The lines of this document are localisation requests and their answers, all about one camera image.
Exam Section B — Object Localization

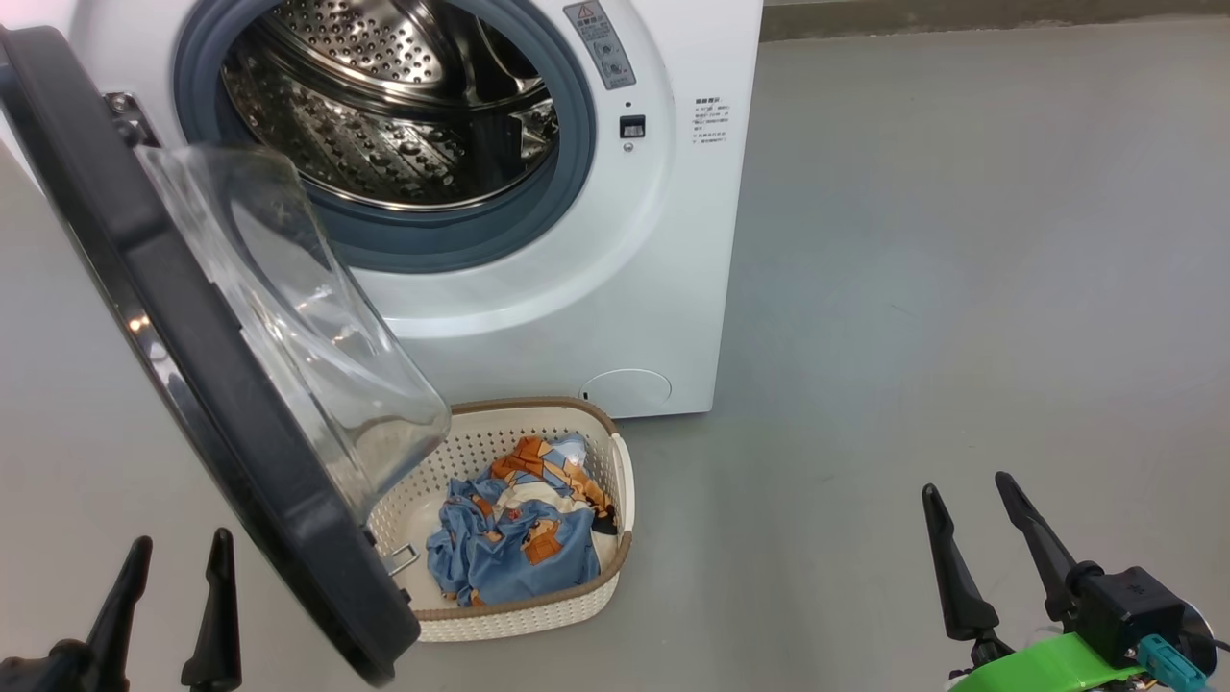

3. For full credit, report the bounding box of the teal cable connector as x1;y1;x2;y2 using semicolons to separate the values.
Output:
1139;642;1209;692

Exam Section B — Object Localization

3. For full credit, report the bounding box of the perforated steel washer drum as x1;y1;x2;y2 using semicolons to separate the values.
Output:
221;0;560;210

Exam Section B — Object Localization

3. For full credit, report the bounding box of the cream perforated laundry basket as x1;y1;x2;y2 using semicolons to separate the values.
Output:
365;396;636;643

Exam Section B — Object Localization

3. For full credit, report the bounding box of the metal door hinge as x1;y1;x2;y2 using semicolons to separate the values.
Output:
104;91;160;148

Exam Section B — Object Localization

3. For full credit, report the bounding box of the white front-load washing machine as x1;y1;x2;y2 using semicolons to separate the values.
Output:
0;0;765;420

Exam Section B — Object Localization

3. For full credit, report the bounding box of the cream and orange garment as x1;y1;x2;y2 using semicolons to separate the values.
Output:
490;434;621;536

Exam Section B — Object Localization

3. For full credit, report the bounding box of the black washing machine door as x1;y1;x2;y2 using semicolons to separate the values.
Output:
0;26;453;689

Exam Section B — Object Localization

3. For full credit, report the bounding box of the round white filter cover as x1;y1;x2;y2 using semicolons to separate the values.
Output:
580;369;674;416

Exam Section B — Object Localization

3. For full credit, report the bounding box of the grey warning sticker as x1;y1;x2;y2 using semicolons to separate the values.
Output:
563;0;637;91

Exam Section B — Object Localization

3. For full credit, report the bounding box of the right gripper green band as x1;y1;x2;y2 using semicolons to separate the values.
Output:
922;471;1151;692

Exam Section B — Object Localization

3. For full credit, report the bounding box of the blue bear-print garment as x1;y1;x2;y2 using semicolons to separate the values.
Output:
427;476;602;606

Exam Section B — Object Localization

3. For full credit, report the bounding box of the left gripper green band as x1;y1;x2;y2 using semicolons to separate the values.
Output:
0;528;243;692

